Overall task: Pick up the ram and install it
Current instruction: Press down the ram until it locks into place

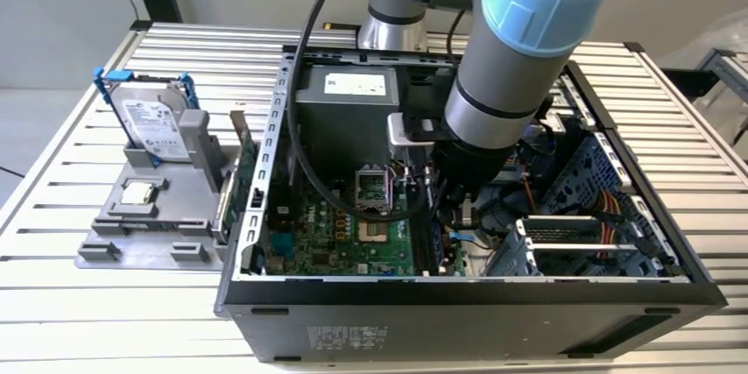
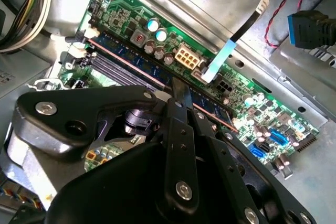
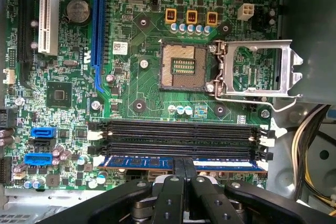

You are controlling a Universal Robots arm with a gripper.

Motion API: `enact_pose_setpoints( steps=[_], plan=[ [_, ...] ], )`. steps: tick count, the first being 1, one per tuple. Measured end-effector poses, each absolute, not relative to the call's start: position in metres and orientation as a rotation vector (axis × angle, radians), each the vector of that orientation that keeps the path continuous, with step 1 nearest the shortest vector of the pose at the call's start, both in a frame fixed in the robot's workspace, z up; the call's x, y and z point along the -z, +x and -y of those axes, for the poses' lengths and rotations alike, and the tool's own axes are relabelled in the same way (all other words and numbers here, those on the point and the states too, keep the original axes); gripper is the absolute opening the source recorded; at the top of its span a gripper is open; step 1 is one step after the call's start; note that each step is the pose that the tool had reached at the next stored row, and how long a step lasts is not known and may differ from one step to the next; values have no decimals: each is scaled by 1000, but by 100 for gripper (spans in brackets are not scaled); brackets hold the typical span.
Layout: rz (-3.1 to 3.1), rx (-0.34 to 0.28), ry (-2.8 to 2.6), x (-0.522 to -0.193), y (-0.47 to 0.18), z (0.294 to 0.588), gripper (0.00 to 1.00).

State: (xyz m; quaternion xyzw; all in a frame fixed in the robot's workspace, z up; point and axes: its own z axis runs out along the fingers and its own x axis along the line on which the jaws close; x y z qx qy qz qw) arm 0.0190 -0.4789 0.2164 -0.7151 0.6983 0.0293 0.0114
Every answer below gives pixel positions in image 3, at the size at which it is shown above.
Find white barcode sticker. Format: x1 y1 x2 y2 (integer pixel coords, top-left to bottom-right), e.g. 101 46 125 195
112 40 129 55

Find wire locking lever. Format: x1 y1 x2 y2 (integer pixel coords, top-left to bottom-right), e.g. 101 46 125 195
214 94 302 114

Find grey power supply unit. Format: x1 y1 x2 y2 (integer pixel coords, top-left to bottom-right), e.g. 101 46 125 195
278 0 336 105

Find white expansion slot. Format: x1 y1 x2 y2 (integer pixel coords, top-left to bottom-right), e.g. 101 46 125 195
37 0 61 57

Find green Dell motherboard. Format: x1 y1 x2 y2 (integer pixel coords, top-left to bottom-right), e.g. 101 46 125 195
0 0 280 192

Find blue expansion slot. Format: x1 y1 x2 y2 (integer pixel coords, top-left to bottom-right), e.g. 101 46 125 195
90 0 109 94

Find metal socket cover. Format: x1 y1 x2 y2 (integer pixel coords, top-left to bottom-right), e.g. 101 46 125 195
214 39 305 98

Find black open PC case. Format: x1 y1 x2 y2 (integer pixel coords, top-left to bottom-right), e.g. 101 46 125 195
0 0 336 224

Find black-latched RAM slot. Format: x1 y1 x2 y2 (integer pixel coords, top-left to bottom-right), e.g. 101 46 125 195
88 141 274 162
88 119 276 138

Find white yellow power wires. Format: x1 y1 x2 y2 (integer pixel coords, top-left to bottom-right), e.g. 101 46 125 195
291 104 336 217

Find white four-pin power socket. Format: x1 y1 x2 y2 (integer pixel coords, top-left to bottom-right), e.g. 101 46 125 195
237 3 255 22

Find CPU socket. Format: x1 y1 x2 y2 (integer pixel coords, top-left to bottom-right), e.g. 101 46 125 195
158 38 210 93

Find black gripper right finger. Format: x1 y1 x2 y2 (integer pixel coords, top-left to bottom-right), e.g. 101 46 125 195
185 157 336 224

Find blue RAM stick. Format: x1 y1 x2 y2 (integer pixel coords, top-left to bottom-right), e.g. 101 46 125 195
98 155 266 174

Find yellow square inductor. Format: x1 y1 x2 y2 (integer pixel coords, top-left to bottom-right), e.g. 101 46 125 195
164 8 177 25
206 11 219 27
185 10 198 25

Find silver coin battery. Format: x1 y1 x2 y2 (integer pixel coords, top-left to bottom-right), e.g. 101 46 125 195
65 0 91 24

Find black expansion slot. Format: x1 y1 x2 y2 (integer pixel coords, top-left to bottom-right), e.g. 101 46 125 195
17 0 36 86

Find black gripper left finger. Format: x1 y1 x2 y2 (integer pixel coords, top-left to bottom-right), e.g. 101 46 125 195
36 157 186 224

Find black square chipset chip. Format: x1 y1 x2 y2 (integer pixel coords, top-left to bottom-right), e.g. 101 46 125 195
46 81 74 109

